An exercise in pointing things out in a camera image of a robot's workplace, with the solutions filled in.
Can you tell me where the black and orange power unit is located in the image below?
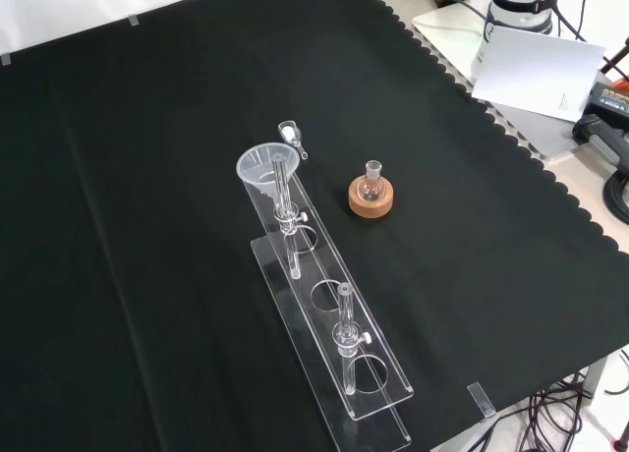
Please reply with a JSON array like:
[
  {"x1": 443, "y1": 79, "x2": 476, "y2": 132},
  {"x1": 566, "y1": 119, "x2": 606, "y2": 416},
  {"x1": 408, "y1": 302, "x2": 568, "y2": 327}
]
[{"x1": 586, "y1": 80, "x2": 629, "y2": 123}]

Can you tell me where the black floor cable bundle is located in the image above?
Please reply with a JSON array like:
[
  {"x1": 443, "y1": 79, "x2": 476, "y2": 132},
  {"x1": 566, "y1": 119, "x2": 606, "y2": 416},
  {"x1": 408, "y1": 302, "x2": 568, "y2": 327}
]
[{"x1": 469, "y1": 348, "x2": 629, "y2": 452}]

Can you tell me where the clear acrylic funnel stand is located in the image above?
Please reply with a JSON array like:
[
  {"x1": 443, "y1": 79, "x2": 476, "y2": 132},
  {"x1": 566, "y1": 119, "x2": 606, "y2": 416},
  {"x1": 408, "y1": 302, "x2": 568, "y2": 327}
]
[{"x1": 239, "y1": 151, "x2": 415, "y2": 448}]

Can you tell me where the black handle clamp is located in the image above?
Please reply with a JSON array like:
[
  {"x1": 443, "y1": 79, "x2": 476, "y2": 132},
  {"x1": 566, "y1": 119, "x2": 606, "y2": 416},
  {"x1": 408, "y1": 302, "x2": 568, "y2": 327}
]
[{"x1": 571, "y1": 113, "x2": 629, "y2": 179}]

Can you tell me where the black bench cloth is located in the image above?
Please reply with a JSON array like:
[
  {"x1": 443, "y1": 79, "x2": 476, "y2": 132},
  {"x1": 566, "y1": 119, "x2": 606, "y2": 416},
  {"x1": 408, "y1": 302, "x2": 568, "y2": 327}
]
[{"x1": 0, "y1": 0, "x2": 629, "y2": 452}]

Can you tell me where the white paper card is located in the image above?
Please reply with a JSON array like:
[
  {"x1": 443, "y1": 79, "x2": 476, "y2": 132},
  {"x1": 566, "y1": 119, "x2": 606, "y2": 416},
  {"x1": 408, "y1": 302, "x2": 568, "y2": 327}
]
[{"x1": 471, "y1": 25, "x2": 607, "y2": 125}]

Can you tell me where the clear plastic funnel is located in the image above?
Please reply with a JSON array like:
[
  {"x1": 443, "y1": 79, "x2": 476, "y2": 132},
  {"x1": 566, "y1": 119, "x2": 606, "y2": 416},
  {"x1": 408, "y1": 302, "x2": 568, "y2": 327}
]
[{"x1": 235, "y1": 141, "x2": 301, "y2": 212}]

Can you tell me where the coiled black cable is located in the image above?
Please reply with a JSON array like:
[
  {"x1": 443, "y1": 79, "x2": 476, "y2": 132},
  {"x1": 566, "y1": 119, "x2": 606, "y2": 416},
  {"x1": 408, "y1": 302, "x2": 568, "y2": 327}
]
[{"x1": 602, "y1": 168, "x2": 629, "y2": 226}]

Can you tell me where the round-bottom glass flask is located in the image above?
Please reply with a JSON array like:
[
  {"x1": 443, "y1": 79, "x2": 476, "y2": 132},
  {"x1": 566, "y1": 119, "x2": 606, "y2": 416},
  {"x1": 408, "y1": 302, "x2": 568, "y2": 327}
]
[{"x1": 356, "y1": 159, "x2": 387, "y2": 203}]

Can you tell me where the black tripod leg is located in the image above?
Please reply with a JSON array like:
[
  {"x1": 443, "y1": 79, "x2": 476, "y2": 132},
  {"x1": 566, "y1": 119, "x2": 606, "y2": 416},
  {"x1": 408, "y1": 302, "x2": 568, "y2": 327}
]
[{"x1": 599, "y1": 33, "x2": 629, "y2": 85}]

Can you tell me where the cork ring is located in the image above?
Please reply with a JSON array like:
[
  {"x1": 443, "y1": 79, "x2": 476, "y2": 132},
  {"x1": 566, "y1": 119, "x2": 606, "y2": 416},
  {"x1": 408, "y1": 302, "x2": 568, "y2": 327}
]
[{"x1": 348, "y1": 175, "x2": 396, "y2": 221}]

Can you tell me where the pale grey board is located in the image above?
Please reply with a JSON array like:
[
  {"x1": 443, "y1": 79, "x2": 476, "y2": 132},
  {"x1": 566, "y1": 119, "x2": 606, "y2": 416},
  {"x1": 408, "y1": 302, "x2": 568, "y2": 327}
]
[{"x1": 411, "y1": 0, "x2": 591, "y2": 160}]

